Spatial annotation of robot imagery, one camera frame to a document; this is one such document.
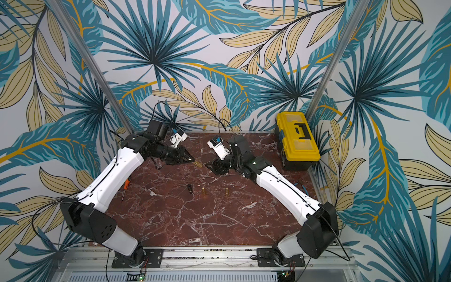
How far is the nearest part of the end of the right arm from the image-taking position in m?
0.65

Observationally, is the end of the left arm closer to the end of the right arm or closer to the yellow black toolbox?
the end of the right arm

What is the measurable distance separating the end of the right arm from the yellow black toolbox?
39cm

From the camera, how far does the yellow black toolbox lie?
3.01 feet
